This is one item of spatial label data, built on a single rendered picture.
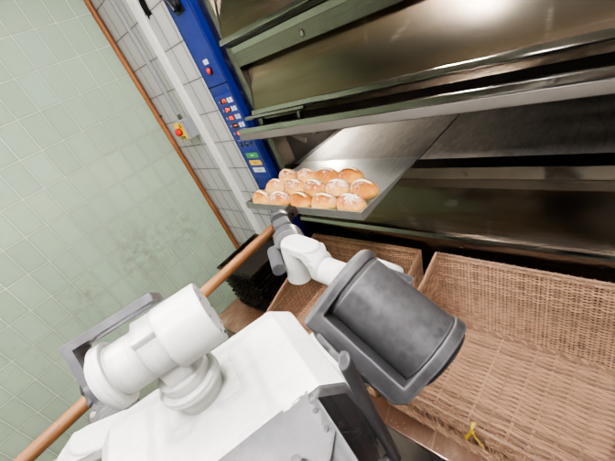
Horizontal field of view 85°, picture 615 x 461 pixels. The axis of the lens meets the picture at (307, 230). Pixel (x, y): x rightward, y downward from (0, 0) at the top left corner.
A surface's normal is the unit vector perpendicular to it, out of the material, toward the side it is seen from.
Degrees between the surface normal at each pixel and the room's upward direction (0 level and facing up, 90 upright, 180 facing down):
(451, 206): 70
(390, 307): 41
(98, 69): 90
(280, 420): 1
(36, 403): 90
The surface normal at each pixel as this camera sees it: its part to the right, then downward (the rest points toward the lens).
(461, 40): -0.70, 0.29
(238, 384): -0.37, -0.79
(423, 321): 0.02, -0.47
